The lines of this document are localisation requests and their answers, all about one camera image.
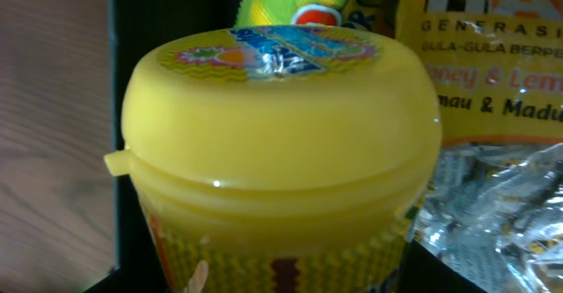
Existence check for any Haribo gummy candy bag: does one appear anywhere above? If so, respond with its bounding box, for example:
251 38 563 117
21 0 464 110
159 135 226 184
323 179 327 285
235 0 398 38

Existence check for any yellow Hacks candy bag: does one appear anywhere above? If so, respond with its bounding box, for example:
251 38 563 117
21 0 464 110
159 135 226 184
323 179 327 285
396 0 562 292

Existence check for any yellow Mentos bottle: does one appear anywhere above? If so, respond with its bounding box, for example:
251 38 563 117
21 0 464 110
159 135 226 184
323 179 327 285
103 24 443 293

